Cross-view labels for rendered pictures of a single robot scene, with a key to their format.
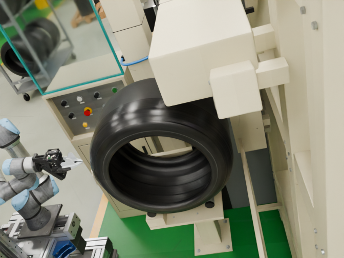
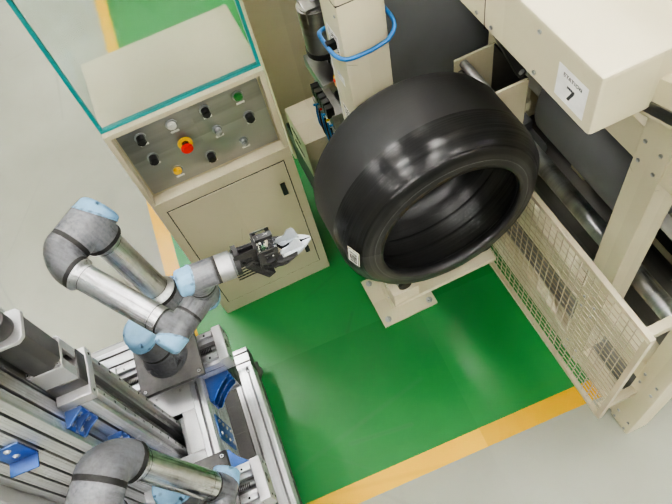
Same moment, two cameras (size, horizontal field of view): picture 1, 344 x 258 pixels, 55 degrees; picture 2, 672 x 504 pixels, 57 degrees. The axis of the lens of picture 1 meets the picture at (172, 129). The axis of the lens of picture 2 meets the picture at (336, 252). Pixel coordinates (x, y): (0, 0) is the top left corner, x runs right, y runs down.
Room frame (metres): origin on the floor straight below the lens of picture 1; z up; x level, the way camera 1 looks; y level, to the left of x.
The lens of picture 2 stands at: (0.31, 0.76, 2.60)
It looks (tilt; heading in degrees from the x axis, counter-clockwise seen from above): 57 degrees down; 336
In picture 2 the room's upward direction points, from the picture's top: 17 degrees counter-clockwise
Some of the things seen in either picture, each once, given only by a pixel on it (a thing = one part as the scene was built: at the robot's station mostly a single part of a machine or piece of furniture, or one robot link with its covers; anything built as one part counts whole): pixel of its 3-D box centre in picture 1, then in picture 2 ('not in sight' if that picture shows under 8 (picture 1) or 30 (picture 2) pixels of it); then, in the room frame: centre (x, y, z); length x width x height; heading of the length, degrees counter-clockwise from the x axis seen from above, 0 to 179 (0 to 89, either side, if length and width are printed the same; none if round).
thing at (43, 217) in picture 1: (35, 215); (160, 351); (1.50, 0.96, 0.77); 0.15 x 0.15 x 0.10
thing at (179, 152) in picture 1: (181, 156); not in sight; (1.36, 0.01, 0.90); 0.40 x 0.03 x 0.10; 75
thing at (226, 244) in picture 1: (212, 235); (398, 291); (1.44, 0.01, 0.01); 0.27 x 0.27 x 0.02; 75
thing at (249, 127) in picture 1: (245, 116); (488, 103); (1.31, -0.37, 1.05); 0.20 x 0.15 x 0.30; 165
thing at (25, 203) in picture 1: (25, 202); (147, 335); (1.50, 0.95, 0.88); 0.13 x 0.12 x 0.14; 112
